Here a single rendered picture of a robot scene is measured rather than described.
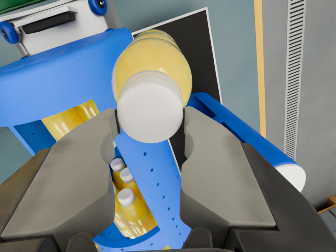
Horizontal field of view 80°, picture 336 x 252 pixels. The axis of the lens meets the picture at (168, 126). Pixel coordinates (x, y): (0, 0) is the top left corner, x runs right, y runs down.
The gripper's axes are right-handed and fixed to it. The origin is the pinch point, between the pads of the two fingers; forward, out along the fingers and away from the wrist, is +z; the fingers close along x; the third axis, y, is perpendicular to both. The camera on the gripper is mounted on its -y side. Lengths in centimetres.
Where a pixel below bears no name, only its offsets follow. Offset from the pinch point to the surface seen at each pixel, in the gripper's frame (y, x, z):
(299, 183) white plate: 59, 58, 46
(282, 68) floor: 44, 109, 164
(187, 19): 3, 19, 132
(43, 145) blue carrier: 22.3, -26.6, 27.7
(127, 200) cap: 34.8, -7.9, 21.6
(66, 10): -4.7, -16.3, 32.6
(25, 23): -2.7, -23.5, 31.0
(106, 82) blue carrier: 4.2, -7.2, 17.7
